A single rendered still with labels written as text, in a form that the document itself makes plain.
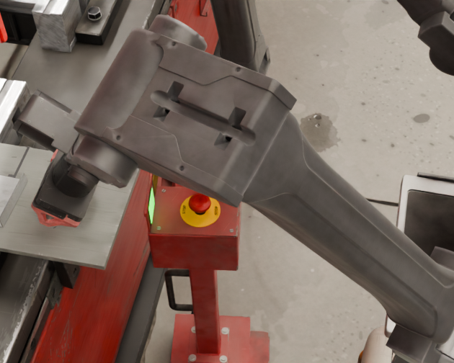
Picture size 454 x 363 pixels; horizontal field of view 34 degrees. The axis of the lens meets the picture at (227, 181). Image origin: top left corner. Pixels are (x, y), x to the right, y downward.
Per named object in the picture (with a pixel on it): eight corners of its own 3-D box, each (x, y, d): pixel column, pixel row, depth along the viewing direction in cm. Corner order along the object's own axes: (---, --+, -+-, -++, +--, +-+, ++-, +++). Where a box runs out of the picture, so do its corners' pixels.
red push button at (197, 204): (210, 222, 133) (210, 210, 130) (188, 221, 133) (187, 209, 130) (212, 203, 136) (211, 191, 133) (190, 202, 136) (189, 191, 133)
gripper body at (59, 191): (33, 204, 97) (50, 179, 92) (59, 144, 103) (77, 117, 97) (78, 225, 99) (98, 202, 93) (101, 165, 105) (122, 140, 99)
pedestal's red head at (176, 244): (238, 271, 140) (238, 217, 126) (153, 268, 141) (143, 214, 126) (242, 186, 152) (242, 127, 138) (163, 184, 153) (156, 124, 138)
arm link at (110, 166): (141, 192, 47) (224, 48, 49) (60, 146, 46) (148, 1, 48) (97, 199, 89) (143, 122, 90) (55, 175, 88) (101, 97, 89)
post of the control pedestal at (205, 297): (219, 356, 188) (212, 238, 145) (197, 354, 188) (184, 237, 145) (220, 335, 191) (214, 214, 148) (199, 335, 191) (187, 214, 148)
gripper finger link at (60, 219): (16, 227, 103) (35, 199, 96) (34, 186, 108) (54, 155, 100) (60, 247, 105) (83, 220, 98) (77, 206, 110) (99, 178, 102)
